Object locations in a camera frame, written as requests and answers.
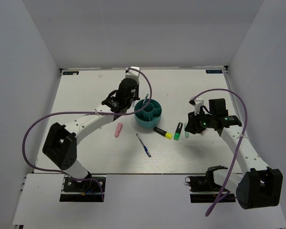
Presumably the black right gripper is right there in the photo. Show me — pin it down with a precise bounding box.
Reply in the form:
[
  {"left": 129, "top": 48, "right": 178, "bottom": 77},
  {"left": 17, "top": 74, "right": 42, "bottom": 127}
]
[{"left": 184, "top": 108, "right": 215, "bottom": 135}]

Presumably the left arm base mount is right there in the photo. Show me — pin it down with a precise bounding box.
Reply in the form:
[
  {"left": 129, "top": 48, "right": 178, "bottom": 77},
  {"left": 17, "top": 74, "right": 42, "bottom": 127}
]
[{"left": 60, "top": 176, "right": 106, "bottom": 203}]

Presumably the yellow highlighter marker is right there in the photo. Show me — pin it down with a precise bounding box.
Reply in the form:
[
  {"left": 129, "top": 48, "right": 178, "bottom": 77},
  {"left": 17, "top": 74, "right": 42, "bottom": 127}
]
[{"left": 153, "top": 127, "right": 172, "bottom": 139}]

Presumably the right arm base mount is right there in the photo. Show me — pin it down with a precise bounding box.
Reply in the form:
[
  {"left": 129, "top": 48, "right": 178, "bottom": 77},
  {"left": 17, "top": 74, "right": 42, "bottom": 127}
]
[{"left": 184, "top": 176, "right": 221, "bottom": 204}]

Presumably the left blue table label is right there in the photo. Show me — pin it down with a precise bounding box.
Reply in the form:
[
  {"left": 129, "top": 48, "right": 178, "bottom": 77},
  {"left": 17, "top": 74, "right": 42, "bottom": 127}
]
[{"left": 62, "top": 71, "right": 79, "bottom": 75}]

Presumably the right blue table label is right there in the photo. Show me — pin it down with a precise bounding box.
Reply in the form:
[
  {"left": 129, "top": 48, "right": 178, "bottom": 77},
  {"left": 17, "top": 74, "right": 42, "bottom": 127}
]
[{"left": 206, "top": 69, "right": 223, "bottom": 74}]

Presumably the blue ballpoint pen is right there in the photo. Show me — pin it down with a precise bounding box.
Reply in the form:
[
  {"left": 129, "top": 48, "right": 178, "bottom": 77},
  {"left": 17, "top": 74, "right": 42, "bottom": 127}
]
[{"left": 136, "top": 134, "right": 152, "bottom": 158}]

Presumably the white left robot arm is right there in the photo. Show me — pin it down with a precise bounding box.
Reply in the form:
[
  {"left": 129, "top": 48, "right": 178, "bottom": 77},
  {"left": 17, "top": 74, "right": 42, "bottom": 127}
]
[{"left": 42, "top": 78, "right": 139, "bottom": 190}]

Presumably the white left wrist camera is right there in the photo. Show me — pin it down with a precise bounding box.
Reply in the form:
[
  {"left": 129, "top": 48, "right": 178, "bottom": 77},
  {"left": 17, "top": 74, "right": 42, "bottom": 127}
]
[{"left": 125, "top": 66, "right": 140, "bottom": 82}]

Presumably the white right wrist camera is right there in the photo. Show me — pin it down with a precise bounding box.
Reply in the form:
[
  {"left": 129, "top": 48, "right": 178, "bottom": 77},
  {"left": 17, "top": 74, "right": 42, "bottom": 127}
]
[{"left": 189, "top": 96, "right": 204, "bottom": 115}]

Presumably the green highlighter marker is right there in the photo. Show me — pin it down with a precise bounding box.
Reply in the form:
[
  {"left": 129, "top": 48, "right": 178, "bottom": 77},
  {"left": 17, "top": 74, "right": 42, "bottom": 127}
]
[{"left": 174, "top": 122, "right": 183, "bottom": 141}]

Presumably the blue table label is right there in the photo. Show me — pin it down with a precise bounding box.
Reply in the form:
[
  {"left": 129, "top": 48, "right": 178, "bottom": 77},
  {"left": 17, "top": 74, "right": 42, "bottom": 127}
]
[
  {"left": 62, "top": 71, "right": 79, "bottom": 75},
  {"left": 206, "top": 69, "right": 223, "bottom": 74}
]

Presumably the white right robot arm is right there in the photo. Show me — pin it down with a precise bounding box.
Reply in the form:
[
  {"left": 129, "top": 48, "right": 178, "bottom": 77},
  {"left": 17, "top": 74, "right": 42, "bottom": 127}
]
[{"left": 185, "top": 97, "right": 283, "bottom": 209}]

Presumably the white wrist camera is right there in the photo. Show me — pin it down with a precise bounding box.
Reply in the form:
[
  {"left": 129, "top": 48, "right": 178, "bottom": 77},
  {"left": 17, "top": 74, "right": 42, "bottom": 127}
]
[
  {"left": 125, "top": 66, "right": 140, "bottom": 82},
  {"left": 189, "top": 96, "right": 204, "bottom": 115}
]

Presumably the teal round desk organizer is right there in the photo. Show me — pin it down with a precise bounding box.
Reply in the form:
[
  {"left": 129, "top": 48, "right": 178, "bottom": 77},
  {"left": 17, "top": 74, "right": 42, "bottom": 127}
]
[{"left": 134, "top": 99, "right": 162, "bottom": 129}]

